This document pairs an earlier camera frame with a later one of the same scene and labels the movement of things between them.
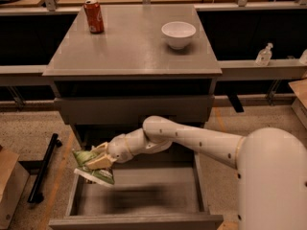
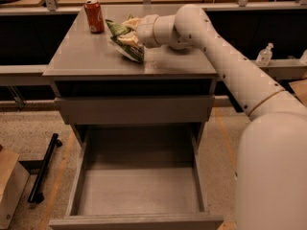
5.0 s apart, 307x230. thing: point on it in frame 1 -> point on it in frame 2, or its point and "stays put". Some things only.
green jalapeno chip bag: [94, 165] -> [134, 53]
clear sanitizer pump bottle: [264, 56] stays put
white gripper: [117, 149] -> [146, 31]
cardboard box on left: [13, 181] stays put
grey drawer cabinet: [109, 83] stays put
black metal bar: [36, 193] stays put
